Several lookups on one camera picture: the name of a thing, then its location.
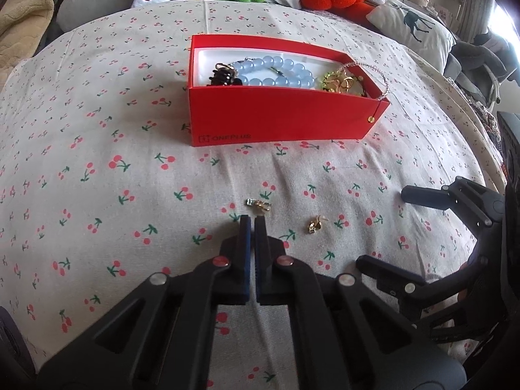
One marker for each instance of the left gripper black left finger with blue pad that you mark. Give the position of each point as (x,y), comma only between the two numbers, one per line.
(160,336)

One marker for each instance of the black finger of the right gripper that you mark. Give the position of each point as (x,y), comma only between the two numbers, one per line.
(398,283)
(474,204)

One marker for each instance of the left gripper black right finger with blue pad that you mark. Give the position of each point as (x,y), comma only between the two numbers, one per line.
(345,336)

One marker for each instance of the black hair claw clip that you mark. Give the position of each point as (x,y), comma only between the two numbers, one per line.
(216,80)

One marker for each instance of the small gold stud earring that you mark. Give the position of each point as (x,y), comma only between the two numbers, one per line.
(316,224)

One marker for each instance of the cherry print bed sheet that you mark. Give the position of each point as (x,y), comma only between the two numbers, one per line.
(101,186)

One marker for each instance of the white deer print pillow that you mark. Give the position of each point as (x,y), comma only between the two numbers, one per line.
(425,36)

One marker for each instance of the red OnePlus box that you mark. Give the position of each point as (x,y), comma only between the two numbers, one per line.
(246,114)

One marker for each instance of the beige quilted blanket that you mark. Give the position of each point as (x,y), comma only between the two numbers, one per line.
(23,24)

